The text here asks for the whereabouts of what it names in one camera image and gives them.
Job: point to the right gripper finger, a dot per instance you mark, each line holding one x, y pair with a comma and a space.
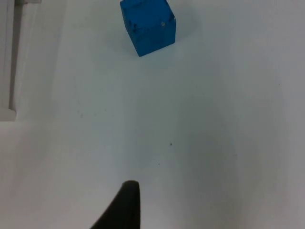
124, 210

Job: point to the grey drawer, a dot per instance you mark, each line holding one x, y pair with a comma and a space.
6, 71

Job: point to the blue cube block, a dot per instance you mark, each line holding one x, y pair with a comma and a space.
149, 26

